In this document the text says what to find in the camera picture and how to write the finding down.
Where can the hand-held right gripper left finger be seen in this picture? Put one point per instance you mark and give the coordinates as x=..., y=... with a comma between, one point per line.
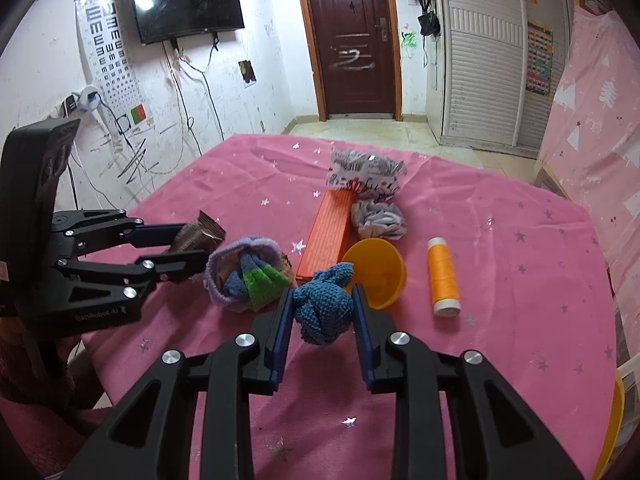
x=282, y=330

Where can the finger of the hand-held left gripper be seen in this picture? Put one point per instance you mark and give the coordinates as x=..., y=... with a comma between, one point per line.
x=175, y=266
x=155, y=235

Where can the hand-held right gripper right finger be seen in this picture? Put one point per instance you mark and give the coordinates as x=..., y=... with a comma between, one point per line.
x=362, y=330

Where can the brown foil wrapper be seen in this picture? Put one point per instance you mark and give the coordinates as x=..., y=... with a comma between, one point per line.
x=197, y=235

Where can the blue knitted cloth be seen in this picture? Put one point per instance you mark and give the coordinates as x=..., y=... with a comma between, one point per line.
x=322, y=305

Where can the orange box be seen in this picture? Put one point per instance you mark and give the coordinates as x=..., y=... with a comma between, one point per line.
x=325, y=235

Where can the yellow plastic bin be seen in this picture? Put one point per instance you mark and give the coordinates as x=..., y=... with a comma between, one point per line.
x=612, y=430

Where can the purple green sock ball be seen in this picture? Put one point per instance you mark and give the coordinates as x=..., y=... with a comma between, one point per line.
x=225, y=265

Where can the yellow plastic bowl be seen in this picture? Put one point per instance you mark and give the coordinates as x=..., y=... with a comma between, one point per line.
x=385, y=280

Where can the black plug adapter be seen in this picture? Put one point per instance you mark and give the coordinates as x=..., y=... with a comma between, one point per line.
x=70, y=107

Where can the orange thread spool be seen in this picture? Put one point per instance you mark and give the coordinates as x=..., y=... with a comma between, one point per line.
x=442, y=275

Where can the white plug-in device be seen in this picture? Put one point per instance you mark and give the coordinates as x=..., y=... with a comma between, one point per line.
x=87, y=99

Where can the grey and white sock ball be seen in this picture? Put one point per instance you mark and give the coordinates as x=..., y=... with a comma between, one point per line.
x=377, y=220

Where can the red green flag sticker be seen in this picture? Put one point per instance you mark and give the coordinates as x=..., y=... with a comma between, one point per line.
x=139, y=114

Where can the pink star-print tablecloth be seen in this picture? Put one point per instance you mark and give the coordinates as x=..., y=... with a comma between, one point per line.
x=500, y=260

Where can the printed plastic wrapper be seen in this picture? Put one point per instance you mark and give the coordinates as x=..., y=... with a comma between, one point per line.
x=360, y=170

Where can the dark brown door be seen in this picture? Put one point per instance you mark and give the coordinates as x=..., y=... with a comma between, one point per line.
x=350, y=35

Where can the white louvred wardrobe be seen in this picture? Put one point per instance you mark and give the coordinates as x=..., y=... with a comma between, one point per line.
x=480, y=60

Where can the small black hanging bag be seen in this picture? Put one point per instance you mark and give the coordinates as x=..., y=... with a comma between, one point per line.
x=429, y=23

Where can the pink tree-print curtain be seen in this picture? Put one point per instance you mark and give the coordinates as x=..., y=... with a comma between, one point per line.
x=600, y=125

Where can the colourful grid poster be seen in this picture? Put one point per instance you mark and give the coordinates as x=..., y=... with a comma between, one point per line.
x=539, y=60

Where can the eye test wall chart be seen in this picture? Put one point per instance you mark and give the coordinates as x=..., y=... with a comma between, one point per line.
x=105, y=35

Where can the black wall television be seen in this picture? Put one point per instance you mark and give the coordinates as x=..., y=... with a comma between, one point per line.
x=185, y=0

